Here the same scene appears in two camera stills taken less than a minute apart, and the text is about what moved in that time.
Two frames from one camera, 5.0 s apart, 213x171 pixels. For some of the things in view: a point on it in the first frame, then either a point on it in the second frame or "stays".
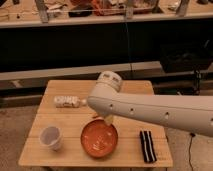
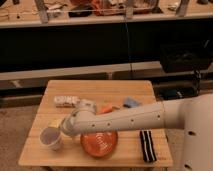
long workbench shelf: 43,13 stays
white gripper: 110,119 -> 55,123
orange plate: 98,138 stays
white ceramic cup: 51,137 stays
